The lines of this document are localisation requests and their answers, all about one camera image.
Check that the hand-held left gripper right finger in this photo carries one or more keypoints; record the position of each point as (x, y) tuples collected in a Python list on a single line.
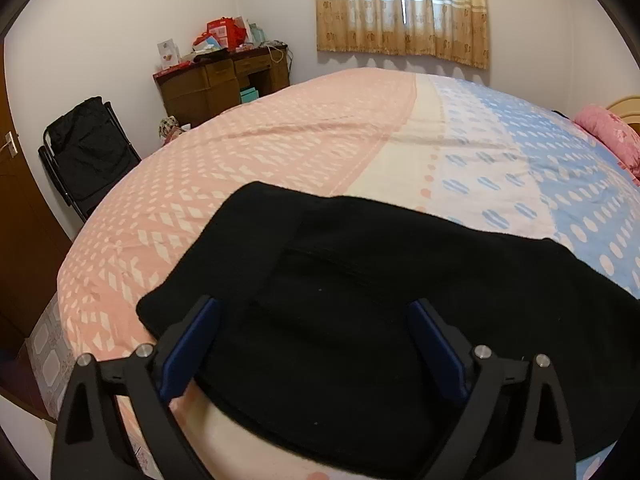
[(440, 355)]

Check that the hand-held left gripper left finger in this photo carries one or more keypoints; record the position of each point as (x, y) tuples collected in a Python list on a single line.
[(187, 355)]

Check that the black pants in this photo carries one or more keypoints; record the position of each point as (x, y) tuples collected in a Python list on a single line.
[(350, 310)]

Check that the grey patterned mattress side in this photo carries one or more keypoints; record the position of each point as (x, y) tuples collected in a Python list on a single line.
[(50, 355)]

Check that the brown wooden door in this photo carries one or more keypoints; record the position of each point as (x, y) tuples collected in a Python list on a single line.
[(25, 235)]

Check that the black folding chair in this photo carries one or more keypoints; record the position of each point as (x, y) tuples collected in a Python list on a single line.
[(90, 155)]

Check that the pink and blue patterned blanket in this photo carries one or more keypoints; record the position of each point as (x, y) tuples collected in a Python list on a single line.
[(300, 150)]

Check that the brown wooden desk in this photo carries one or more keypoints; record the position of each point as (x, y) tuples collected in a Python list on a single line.
[(200, 90)]

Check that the teal box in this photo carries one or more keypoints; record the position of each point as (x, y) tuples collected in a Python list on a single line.
[(249, 96)]

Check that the pink pillow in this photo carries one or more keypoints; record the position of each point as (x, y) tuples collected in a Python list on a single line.
[(615, 135)]

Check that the flat red box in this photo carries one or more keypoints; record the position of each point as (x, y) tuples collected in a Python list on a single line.
[(172, 69)]

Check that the white printed box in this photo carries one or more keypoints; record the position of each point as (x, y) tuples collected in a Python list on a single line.
[(168, 55)]

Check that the cream headboard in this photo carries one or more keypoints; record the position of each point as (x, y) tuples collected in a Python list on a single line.
[(627, 105)]

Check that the teal paper bag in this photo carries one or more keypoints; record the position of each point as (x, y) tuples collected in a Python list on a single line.
[(256, 33)]

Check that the yellow patterned curtain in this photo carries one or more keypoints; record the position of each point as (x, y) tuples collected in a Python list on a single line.
[(375, 25)]

